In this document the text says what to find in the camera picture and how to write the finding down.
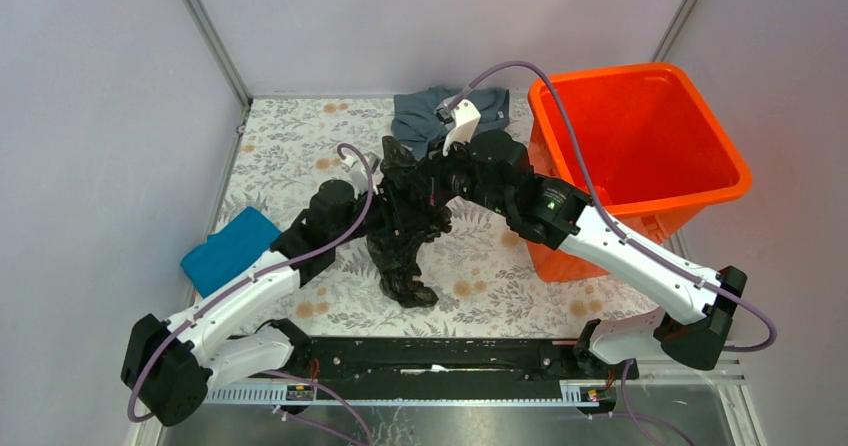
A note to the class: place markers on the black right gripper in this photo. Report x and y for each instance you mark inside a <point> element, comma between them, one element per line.
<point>431,178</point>

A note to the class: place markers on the black plastic trash bag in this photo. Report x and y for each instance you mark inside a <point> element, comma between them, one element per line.
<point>408,219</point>

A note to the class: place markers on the orange plastic trash bin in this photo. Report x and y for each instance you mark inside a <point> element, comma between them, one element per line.
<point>644,136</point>

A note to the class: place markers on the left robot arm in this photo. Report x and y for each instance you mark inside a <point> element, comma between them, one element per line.
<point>171,364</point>

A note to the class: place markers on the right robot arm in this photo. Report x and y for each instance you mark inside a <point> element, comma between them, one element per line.
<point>693,314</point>

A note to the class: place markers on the grey cloth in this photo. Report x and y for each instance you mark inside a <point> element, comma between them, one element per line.
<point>416,126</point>

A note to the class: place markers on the floral patterned table mat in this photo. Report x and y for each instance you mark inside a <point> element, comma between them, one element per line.
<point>481,271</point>

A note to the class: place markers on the blue folded cloth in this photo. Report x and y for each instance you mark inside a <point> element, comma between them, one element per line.
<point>225,254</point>

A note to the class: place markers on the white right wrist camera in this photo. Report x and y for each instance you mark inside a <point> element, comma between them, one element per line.
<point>461,121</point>

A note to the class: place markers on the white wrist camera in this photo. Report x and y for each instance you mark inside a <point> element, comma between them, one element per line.
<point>461,121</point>
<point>359,171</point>

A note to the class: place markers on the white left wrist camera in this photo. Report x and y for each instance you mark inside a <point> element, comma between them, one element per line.
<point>359,171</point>

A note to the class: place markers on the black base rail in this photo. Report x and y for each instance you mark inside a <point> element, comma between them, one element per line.
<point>443,370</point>

